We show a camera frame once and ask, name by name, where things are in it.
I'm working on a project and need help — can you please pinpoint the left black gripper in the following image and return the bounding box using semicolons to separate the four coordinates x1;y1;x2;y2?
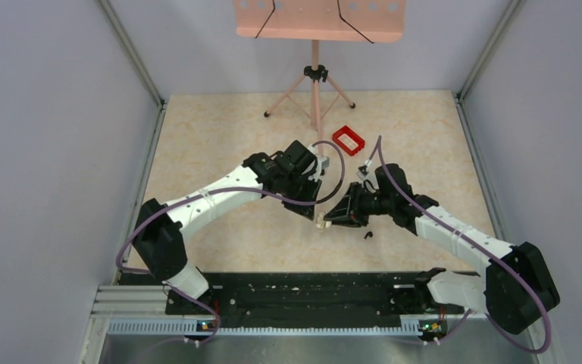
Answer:
281;171;321;220

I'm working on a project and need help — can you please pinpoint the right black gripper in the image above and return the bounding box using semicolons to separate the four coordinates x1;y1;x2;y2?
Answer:
325;181;394;228

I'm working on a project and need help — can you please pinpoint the beige earbud charging case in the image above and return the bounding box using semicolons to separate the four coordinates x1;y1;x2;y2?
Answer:
315;212;332;231

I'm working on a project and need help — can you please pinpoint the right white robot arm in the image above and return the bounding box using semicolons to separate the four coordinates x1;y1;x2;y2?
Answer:
324;163;560;334

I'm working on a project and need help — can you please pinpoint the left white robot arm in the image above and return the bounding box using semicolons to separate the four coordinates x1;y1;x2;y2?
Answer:
130;140;329;314

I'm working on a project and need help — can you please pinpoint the red plastic box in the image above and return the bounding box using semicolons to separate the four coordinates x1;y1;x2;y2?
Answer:
331;125;366;156

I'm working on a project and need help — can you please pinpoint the pink music stand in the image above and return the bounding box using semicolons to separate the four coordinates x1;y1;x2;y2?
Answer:
233;0;407;140

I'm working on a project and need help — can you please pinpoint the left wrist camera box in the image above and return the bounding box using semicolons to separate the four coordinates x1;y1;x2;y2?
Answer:
308;146;330;181

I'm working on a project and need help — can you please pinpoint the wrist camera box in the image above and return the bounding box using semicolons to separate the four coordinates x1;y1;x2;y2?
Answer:
308;146;330;181
356;165;374;182

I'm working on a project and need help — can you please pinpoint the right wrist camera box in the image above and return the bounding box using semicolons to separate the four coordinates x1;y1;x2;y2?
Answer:
356;165;374;182

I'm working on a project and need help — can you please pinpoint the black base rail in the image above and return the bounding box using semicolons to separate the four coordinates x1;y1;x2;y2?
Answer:
165;272;464;329

